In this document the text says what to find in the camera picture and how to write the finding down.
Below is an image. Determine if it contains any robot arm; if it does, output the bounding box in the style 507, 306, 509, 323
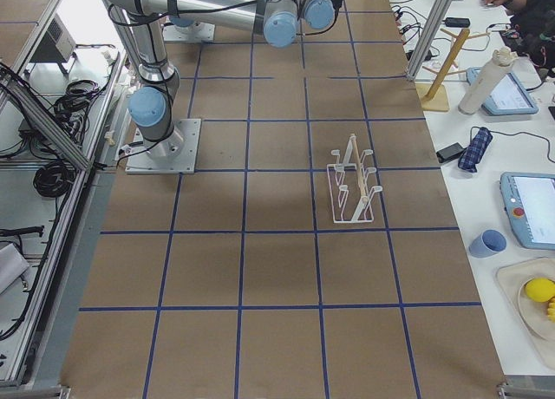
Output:
104, 0, 343, 158

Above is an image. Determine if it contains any blue cup on desk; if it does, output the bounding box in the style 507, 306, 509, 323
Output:
468, 229, 506, 258

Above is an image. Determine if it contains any wooden mug tree stand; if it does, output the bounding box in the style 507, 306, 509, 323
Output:
415, 28, 489, 112

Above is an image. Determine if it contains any black phone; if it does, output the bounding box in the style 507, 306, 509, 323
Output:
436, 142, 466, 164

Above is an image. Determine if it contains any blue checkered folded umbrella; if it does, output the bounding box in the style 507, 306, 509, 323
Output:
458, 128, 493, 173

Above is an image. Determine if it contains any white thermos bottle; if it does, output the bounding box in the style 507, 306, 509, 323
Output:
458, 46, 518, 114

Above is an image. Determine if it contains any black power adapter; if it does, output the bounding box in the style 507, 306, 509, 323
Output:
444, 17, 471, 28

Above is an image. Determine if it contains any blue teach pendant far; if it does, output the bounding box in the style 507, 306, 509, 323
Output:
481, 72, 539, 116

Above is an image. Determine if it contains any blue teach pendant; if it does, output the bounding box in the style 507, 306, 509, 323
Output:
499, 172, 554, 250
481, 72, 539, 116

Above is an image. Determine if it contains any blue teach pendant near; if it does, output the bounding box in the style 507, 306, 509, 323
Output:
499, 172, 554, 250

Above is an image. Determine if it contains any yellow toy fruit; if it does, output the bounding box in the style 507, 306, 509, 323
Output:
524, 278, 555, 303

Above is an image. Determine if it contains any beige tray on desk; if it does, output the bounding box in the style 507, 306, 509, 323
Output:
496, 258, 554, 370

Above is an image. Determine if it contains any white wire cup rack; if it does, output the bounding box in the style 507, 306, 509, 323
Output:
326, 134, 382, 224

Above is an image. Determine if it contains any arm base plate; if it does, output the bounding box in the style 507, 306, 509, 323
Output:
162, 23, 215, 43
125, 119, 201, 174

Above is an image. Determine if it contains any black cables bundle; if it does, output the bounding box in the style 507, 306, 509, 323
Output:
33, 160, 75, 199

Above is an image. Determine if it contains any aluminium frame post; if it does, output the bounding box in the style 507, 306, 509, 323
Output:
406, 0, 453, 81

